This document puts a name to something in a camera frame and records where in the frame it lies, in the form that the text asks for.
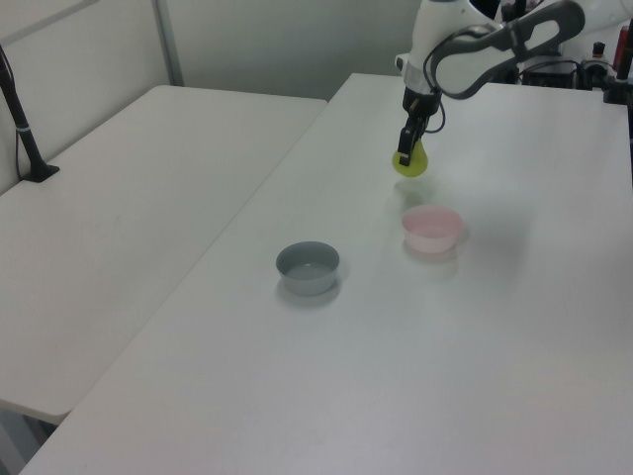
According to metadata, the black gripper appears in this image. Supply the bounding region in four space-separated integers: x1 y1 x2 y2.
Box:
397 85 443 167

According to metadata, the green yellow pear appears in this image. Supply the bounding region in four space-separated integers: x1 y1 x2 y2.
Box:
391 138 431 179

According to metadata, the pink plastic bowl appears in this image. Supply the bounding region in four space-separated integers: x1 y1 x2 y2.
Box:
401 205 465 254

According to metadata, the grey plastic bowl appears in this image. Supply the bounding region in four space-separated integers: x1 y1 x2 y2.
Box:
275 240 342 297

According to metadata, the black electronics box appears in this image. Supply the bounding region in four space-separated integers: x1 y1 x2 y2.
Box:
517 48 581 90

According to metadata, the emergency stop button box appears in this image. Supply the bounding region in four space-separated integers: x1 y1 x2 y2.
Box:
581 41 614 90

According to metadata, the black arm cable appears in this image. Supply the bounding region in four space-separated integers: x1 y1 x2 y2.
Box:
421 27 497 135

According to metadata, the black clamped camera stand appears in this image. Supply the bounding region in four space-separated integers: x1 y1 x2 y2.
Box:
600 27 633 106

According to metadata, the grey metal partition post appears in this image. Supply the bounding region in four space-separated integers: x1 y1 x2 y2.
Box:
151 0 185 87

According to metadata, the black camera stand with clamp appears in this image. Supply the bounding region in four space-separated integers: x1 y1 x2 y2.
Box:
0 43 61 185

